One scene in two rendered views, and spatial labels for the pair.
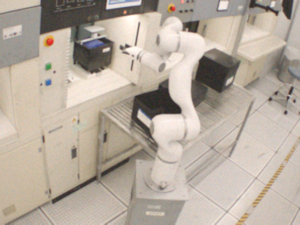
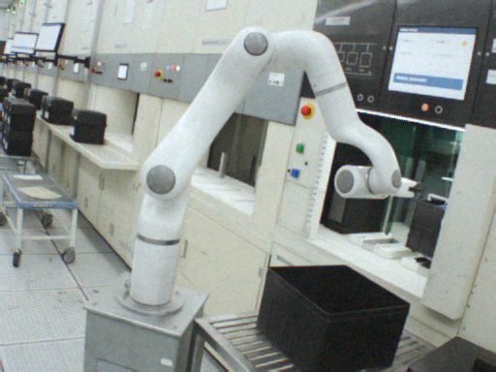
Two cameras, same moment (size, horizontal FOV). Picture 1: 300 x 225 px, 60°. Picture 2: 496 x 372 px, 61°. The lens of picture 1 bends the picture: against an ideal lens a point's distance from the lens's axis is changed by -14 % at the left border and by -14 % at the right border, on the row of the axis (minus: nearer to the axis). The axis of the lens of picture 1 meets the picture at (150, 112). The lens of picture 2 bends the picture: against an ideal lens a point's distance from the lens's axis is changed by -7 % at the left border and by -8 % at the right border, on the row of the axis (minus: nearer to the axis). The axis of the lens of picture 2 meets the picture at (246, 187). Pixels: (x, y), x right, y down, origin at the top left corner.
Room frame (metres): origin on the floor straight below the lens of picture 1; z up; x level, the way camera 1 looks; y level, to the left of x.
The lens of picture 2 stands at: (1.65, -1.19, 1.34)
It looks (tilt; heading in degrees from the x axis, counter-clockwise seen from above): 10 degrees down; 107
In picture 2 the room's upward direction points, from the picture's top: 10 degrees clockwise
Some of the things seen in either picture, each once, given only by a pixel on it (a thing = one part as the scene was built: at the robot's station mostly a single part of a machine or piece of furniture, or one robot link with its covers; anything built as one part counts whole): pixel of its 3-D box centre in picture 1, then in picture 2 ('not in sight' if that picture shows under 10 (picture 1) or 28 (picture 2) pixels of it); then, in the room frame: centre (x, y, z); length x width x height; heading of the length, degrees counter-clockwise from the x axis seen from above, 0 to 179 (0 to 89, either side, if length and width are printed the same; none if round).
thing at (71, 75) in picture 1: (61, 78); (384, 243); (1.71, 0.66, 0.89); 0.22 x 0.21 x 0.04; 54
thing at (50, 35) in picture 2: not in sight; (66, 45); (-1.28, 2.11, 1.59); 0.50 x 0.41 x 0.36; 54
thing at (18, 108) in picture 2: not in sight; (21, 115); (-1.88, 2.26, 0.85); 0.30 x 0.28 x 0.26; 143
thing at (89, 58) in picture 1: (92, 48); (450, 224); (1.92, 0.50, 1.06); 0.24 x 0.20 x 0.32; 144
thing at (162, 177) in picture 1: (164, 167); (153, 268); (1.11, -0.13, 0.85); 0.19 x 0.19 x 0.18
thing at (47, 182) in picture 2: not in sight; (36, 214); (-0.79, 1.44, 0.24); 0.97 x 0.52 x 0.48; 146
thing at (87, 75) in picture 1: (90, 68); (439, 267); (1.92, 0.50, 0.89); 0.22 x 0.21 x 0.04; 54
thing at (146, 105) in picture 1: (162, 113); (330, 315); (1.60, -0.07, 0.85); 0.28 x 0.28 x 0.17; 46
